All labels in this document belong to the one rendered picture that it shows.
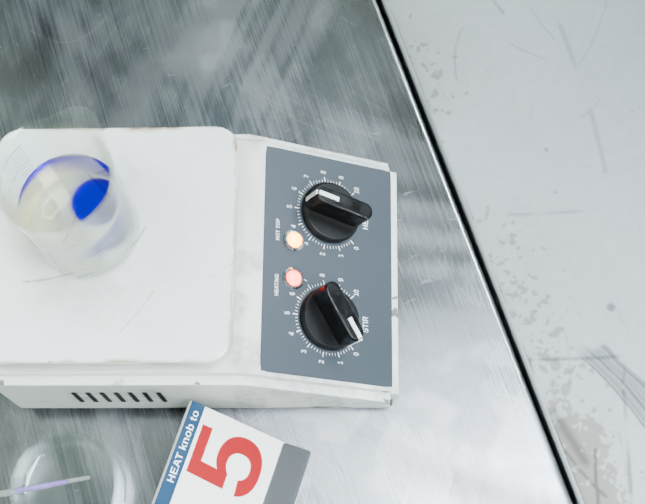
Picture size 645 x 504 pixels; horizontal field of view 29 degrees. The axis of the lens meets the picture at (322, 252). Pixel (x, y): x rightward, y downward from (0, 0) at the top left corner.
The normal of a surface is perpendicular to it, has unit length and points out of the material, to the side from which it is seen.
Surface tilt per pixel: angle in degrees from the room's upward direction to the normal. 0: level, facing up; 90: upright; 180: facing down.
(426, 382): 0
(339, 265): 30
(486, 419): 0
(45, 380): 0
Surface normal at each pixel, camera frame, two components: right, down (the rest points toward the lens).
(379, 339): 0.45, -0.29
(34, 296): -0.05, -0.33
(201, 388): -0.01, 0.95
